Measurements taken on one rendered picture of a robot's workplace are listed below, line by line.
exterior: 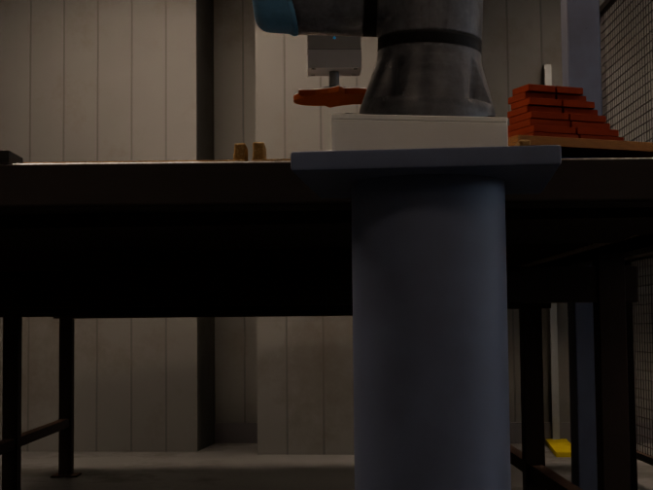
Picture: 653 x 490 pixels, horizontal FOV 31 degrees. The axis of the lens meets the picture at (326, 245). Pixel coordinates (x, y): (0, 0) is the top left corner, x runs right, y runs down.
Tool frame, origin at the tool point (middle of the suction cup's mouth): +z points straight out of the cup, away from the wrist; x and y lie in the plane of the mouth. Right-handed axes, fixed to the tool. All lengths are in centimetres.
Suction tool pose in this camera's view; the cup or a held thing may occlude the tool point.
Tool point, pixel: (334, 101)
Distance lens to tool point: 190.1
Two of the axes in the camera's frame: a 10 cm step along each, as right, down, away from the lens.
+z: 0.1, 10.0, -0.7
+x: 0.3, -0.7, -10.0
